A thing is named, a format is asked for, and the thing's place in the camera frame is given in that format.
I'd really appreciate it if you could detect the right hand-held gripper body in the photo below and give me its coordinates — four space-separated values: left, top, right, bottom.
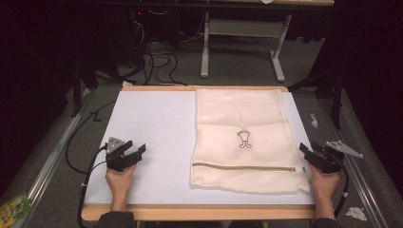
308 141 364 175

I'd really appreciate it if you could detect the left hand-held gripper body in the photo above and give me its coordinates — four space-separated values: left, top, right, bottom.
105 136 142 173

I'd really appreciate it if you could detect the cream mesh laundry bag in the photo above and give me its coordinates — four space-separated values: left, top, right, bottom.
189 88 312 195

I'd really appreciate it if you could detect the person's right hand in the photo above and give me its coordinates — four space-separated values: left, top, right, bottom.
309 164 341 203

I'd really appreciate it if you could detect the person's left hand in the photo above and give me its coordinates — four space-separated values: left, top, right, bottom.
105 164 138 205

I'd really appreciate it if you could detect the white table mat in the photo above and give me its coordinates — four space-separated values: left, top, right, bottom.
84 89 317 206

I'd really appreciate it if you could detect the black metal stand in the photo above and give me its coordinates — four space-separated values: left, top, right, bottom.
70 60 99 118
288 67 345 131

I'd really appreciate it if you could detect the crumpled white tissue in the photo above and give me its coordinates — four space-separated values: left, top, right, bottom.
344 206 369 222

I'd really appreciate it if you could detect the wooden table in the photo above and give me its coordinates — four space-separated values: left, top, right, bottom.
80 85 317 221

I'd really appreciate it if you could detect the green printed packet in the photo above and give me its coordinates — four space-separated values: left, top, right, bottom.
0 191 33 228

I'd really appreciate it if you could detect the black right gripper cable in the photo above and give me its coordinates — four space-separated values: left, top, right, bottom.
332 155 350 219

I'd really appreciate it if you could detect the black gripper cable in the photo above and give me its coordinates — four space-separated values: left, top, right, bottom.
332 155 350 219
77 143 108 228

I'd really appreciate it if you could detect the metal floor rail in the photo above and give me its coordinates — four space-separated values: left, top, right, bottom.
317 98 381 228
18 88 91 228

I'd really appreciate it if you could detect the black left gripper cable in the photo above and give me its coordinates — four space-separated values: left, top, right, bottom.
77 143 108 228

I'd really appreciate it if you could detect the black floor cable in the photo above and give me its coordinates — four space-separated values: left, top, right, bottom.
65 100 117 175

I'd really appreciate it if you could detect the tangle of black cables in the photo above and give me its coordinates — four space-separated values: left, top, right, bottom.
126 9 188 86

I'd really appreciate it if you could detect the white desk frame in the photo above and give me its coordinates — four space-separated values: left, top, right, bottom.
200 0 336 84

